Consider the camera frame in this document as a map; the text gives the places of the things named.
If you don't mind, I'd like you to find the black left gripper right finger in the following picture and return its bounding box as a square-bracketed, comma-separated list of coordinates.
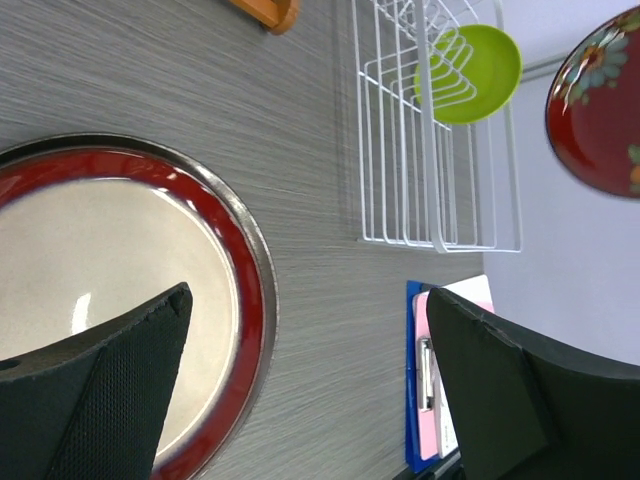
[426, 288, 639, 479]

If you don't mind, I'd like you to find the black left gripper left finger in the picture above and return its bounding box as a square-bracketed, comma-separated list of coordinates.
[1, 282, 193, 479]

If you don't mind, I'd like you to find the large brown rimmed cream plate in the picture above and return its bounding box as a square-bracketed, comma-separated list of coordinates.
[0, 131, 280, 480]

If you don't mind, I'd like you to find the white wire dish rack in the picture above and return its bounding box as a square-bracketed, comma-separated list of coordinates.
[352, 1, 523, 253]

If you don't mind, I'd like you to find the small brown rimmed plate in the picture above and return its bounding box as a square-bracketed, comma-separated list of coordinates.
[545, 6, 639, 200]

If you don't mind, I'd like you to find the orange wooden shelf rack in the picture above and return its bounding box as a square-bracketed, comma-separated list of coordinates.
[231, 0, 300, 35]

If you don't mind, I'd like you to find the pink paper sheet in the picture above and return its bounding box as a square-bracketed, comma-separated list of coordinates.
[412, 291, 496, 462]

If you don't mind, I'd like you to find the blue clipboard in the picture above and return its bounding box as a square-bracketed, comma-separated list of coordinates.
[405, 280, 448, 474]

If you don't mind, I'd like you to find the green plastic plate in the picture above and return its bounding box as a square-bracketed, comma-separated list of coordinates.
[413, 24, 523, 125]

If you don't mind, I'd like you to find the grey aluminium frame post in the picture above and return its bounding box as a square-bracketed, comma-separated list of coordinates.
[521, 55, 565, 83]

